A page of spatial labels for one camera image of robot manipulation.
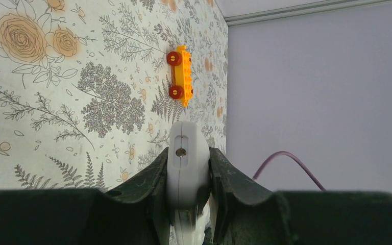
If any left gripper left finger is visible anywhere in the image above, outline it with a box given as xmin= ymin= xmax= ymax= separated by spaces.
xmin=0 ymin=149 xmax=170 ymax=244

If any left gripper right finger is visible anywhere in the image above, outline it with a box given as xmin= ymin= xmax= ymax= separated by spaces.
xmin=209 ymin=148 xmax=392 ymax=244

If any white remote control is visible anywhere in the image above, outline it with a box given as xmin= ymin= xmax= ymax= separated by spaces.
xmin=166 ymin=121 xmax=211 ymax=244

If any floral patterned table mat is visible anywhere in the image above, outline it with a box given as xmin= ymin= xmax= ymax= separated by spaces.
xmin=0 ymin=1 xmax=228 ymax=191

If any yellow toy brick car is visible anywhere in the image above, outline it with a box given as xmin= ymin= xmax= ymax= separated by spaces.
xmin=166 ymin=45 xmax=193 ymax=108

